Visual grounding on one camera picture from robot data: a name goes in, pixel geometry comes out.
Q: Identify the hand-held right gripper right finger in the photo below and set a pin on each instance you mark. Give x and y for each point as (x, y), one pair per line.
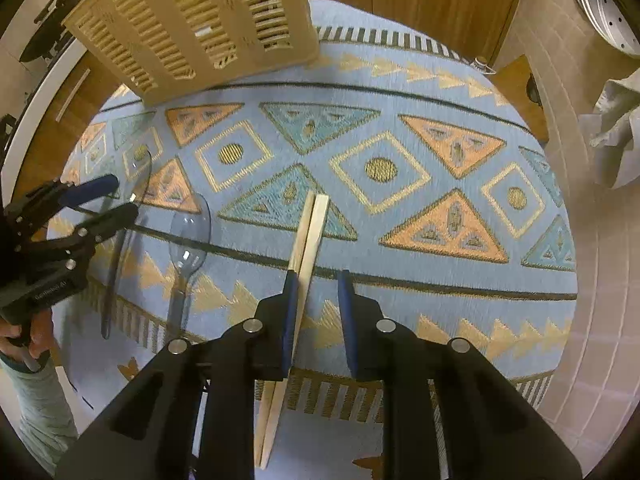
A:
(346, 320)

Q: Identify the blue patterned tablecloth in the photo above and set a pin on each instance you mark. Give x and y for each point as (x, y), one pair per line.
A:
(400, 210)

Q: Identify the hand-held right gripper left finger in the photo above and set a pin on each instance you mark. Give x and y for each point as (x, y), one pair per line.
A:
(287, 320)

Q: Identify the person's left forearm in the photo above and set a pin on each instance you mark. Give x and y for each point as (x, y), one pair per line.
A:
(40, 410)

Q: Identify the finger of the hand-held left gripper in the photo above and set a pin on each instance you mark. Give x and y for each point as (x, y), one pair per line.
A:
(95, 187)
(112, 217)

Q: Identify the clear plastic spoon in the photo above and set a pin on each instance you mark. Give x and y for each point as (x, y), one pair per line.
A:
(190, 245)
(140, 170)

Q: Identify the round metal steamer tray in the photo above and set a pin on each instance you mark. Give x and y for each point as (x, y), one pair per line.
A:
(600, 10)

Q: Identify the person's left hand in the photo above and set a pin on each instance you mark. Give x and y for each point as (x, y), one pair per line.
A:
(37, 340)

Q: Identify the grey hanging towel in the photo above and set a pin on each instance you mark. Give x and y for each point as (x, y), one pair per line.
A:
(617, 130)

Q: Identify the white kitchen countertop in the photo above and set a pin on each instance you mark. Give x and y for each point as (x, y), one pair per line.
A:
(27, 107)

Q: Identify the beige slotted utensil basket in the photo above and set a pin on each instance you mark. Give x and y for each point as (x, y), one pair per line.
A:
(175, 35)

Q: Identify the black wok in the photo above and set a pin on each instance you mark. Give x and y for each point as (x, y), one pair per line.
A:
(50, 45)

